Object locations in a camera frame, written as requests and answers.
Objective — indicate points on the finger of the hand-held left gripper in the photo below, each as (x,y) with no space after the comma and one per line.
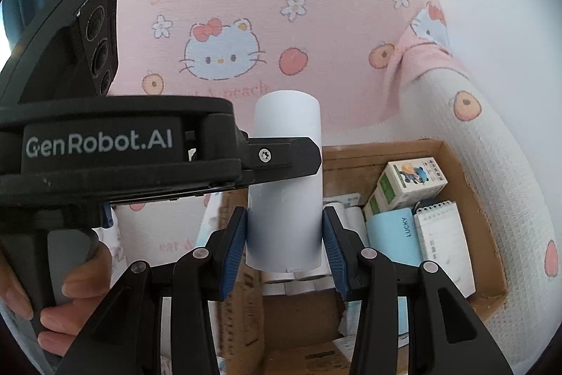
(285,159)

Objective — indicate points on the white pink-print cloth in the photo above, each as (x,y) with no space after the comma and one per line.
(175,225)

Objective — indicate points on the white paper tube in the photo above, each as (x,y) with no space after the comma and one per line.
(285,225)

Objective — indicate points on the white spiral notepad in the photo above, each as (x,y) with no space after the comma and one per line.
(443,247)

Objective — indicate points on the brown cardboard box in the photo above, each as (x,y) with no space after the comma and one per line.
(474,181)

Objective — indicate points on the pink and white printed blanket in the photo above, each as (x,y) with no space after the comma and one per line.
(342,28)

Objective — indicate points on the light blue notebook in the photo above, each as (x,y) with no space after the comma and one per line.
(390,239)

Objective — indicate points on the pile of white rolls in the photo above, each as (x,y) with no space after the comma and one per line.
(351,221)

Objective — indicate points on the light blue printed packet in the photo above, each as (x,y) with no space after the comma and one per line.
(352,322)

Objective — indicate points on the person's left hand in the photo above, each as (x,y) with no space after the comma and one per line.
(88,274)

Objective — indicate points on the green and white carton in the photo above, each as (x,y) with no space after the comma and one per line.
(412,181)
(375,206)

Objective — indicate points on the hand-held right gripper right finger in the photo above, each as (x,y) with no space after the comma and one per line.
(334,256)

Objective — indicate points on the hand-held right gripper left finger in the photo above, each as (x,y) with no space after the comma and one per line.
(235,256)

